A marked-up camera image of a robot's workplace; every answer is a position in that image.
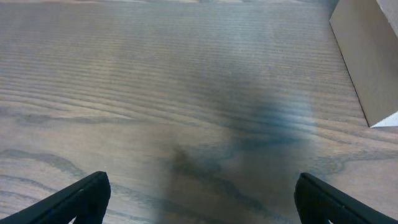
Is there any brown cardboard box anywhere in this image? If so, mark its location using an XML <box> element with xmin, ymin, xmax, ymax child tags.
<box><xmin>330</xmin><ymin>0</ymin><xmax>397</xmax><ymax>128</ymax></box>

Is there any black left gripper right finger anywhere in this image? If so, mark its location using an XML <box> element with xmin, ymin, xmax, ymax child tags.
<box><xmin>294</xmin><ymin>172</ymin><xmax>397</xmax><ymax>224</ymax></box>

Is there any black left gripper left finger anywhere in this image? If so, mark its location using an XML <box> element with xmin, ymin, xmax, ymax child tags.
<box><xmin>1</xmin><ymin>171</ymin><xmax>111</xmax><ymax>224</ymax></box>

